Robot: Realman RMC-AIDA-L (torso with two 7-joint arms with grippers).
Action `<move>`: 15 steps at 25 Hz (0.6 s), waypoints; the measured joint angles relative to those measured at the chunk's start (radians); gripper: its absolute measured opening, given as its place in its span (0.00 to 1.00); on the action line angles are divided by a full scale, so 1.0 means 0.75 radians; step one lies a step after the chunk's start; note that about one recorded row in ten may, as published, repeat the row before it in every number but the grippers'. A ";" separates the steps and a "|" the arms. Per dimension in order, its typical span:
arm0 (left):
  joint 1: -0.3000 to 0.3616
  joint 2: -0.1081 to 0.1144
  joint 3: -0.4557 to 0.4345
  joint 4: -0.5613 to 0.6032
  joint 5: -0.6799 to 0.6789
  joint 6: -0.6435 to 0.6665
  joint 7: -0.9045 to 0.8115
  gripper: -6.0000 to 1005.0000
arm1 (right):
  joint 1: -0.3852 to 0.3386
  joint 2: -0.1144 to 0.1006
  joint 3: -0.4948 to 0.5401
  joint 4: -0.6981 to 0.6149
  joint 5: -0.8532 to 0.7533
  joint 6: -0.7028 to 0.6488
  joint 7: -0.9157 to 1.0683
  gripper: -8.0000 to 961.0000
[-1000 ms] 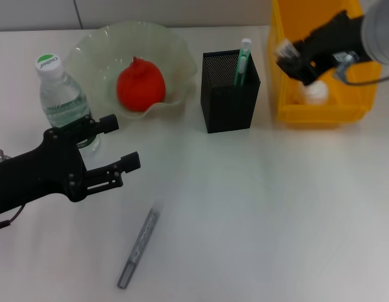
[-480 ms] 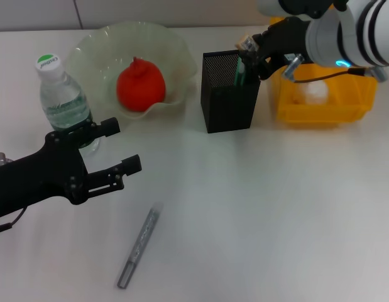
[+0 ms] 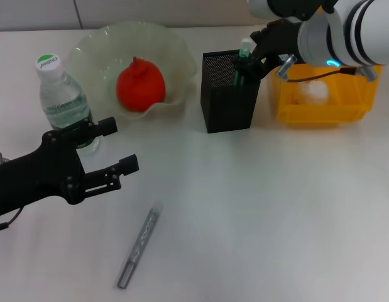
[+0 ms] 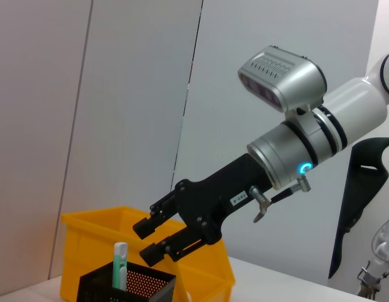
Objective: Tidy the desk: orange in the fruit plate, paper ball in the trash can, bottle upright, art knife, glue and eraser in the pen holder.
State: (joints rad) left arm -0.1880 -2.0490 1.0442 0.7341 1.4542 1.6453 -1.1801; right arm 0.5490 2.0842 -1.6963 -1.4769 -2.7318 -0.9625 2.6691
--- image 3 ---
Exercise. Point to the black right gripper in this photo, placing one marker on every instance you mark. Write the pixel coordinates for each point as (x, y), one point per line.
(282, 37)

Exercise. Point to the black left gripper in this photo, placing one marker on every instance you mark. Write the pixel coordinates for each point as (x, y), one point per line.
(30, 179)

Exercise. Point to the mint green utility knife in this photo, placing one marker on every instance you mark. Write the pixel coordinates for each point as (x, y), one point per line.
(245, 47)

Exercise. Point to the orange fruit with stem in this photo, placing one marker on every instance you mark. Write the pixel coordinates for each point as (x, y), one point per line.
(140, 88)

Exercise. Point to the clear green-label water bottle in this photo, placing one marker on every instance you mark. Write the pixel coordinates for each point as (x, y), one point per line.
(65, 104)

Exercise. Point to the white paper ball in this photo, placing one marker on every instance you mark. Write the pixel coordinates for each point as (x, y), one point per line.
(316, 91)

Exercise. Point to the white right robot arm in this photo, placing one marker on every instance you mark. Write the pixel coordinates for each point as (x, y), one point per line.
(354, 31)

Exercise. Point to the black mesh pen holder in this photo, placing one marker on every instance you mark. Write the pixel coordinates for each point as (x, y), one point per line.
(228, 107)

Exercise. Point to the translucent green wavy fruit plate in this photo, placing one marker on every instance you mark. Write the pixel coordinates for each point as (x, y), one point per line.
(96, 63)

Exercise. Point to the grey silver marker pen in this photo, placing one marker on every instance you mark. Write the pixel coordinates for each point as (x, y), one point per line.
(140, 242)

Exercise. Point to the yellow plastic storage bin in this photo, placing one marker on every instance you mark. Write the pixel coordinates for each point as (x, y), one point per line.
(307, 110)

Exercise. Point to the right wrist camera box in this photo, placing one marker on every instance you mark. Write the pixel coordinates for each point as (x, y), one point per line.
(294, 6)

